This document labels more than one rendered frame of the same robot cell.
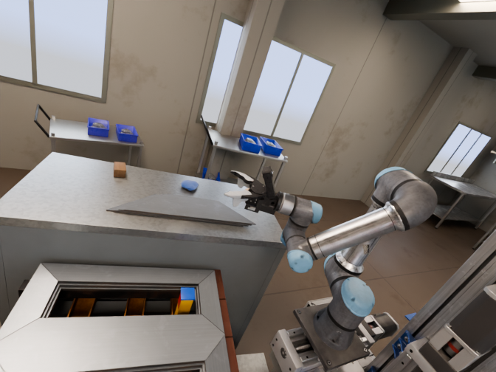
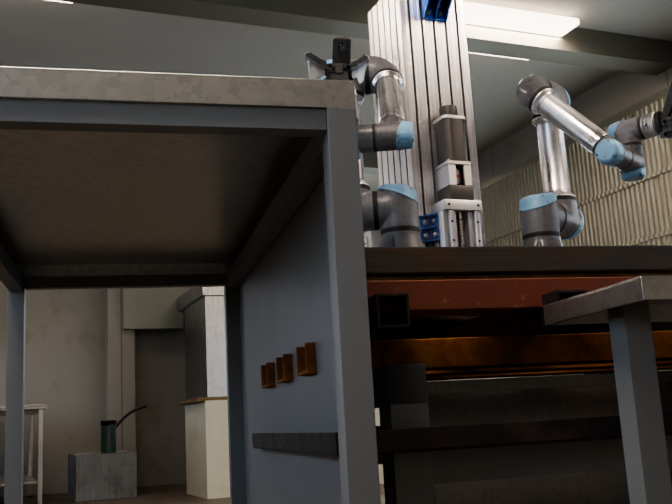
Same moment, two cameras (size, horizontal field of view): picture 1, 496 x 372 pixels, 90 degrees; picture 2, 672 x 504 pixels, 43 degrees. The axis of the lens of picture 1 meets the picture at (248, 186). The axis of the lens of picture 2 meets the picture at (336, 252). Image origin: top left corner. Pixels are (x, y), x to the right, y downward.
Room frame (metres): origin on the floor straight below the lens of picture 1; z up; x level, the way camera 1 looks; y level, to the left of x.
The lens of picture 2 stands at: (0.50, 1.97, 0.59)
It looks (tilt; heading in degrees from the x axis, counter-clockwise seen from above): 11 degrees up; 279
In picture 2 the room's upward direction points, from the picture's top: 3 degrees counter-clockwise
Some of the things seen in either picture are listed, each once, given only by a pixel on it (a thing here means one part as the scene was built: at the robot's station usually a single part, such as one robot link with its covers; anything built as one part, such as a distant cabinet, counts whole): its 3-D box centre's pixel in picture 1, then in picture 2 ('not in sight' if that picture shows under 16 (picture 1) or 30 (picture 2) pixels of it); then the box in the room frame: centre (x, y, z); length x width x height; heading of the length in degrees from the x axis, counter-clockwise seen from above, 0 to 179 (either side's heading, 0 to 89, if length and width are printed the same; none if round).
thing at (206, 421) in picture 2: not in sight; (318, 439); (2.14, -6.53, 0.44); 2.58 x 0.85 x 0.88; 32
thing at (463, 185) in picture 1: (457, 202); not in sight; (6.14, -5.01, 0.54); 2.15 x 0.80 x 1.08; 122
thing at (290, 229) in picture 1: (294, 234); (352, 140); (0.79, -0.22, 1.34); 0.11 x 0.08 x 0.11; 6
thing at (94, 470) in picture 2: not in sight; (109, 451); (4.25, -6.37, 0.44); 0.93 x 0.73 x 0.88; 121
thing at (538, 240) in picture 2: not in sight; (542, 250); (0.28, -0.76, 1.09); 0.15 x 0.15 x 0.10
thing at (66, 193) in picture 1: (168, 200); (127, 211); (1.17, 0.39, 1.03); 1.30 x 0.60 x 0.04; 113
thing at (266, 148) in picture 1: (234, 170); not in sight; (3.08, 0.24, 0.55); 1.17 x 0.68 x 1.10; 120
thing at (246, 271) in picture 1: (150, 305); (277, 472); (0.91, 0.28, 0.50); 1.30 x 0.04 x 1.01; 113
